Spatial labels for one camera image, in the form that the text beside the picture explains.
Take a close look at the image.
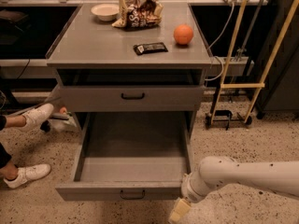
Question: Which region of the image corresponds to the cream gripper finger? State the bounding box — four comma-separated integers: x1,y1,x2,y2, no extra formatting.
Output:
168,198,191,224

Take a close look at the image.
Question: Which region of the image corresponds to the orange fruit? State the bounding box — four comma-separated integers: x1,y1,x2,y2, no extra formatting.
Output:
173,24,193,45

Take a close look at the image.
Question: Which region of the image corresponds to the lower white sneaker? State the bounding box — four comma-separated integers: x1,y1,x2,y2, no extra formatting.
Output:
4,163,51,189

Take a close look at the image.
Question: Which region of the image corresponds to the grey drawer cabinet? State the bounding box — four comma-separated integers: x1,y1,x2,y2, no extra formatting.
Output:
48,2,210,127

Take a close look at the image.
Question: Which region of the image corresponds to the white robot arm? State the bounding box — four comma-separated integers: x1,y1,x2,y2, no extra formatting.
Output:
168,156,299,224

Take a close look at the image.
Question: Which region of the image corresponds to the person's lower leg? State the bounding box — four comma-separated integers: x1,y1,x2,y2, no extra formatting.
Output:
0,143,18,180

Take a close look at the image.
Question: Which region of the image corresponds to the white power cable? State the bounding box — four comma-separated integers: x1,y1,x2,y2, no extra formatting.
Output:
204,2,235,82

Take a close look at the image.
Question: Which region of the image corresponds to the white bowl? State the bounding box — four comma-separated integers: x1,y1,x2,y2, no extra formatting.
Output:
91,4,119,21

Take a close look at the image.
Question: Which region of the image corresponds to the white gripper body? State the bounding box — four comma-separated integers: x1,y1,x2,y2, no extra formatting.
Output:
181,174,205,203

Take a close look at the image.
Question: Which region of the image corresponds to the black snack bar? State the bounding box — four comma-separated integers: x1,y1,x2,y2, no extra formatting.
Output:
133,42,168,55

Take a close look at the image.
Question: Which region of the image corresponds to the grey drawer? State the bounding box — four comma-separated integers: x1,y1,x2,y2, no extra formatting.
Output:
56,112,193,201
59,86,203,112

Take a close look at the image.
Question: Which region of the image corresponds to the white sneaker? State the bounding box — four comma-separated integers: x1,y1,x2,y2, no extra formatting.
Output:
20,104,54,132
4,163,51,189

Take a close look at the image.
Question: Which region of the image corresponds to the upper white sneaker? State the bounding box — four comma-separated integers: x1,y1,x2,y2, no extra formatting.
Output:
20,104,54,132

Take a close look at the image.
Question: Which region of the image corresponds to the grey top drawer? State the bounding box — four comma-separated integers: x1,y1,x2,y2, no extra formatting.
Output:
59,86,203,112

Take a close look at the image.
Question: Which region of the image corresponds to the brown chip bag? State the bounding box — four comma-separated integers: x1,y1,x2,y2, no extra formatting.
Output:
112,0,164,29

